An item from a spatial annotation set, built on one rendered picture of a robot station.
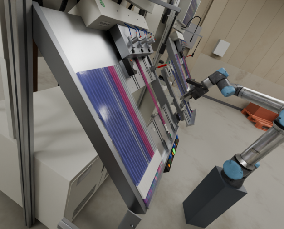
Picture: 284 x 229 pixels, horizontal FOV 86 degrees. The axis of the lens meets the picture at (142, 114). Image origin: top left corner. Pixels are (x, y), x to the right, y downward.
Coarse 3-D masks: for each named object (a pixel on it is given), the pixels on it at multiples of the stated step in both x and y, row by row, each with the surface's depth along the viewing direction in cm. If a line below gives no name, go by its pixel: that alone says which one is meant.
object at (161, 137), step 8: (168, 112) 106; (152, 120) 81; (160, 120) 90; (168, 120) 102; (152, 128) 79; (160, 128) 87; (168, 128) 98; (152, 136) 76; (160, 136) 84; (168, 136) 93; (160, 144) 81; (168, 144) 90; (160, 152) 78
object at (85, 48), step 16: (48, 16) 43; (64, 16) 48; (80, 16) 55; (64, 32) 47; (80, 32) 53; (96, 32) 60; (64, 48) 45; (80, 48) 50; (96, 48) 58; (112, 48) 67; (80, 64) 48; (96, 64) 55; (112, 64) 64; (144, 64) 93; (128, 80) 71; (144, 80) 86; (96, 112) 48
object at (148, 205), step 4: (176, 128) 108; (176, 132) 102; (172, 136) 99; (172, 140) 93; (172, 144) 90; (168, 148) 87; (168, 152) 82; (164, 156) 80; (168, 156) 80; (164, 160) 77; (164, 164) 74; (164, 168) 73; (160, 172) 69; (160, 176) 67; (156, 180) 65; (156, 184) 63; (156, 188) 62; (152, 192) 60; (152, 196) 58; (148, 200) 57; (152, 200) 57; (148, 204) 55; (148, 208) 54
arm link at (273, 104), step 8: (240, 88) 103; (248, 88) 101; (240, 96) 103; (248, 96) 98; (256, 96) 95; (264, 96) 92; (256, 104) 97; (264, 104) 92; (272, 104) 88; (280, 104) 86
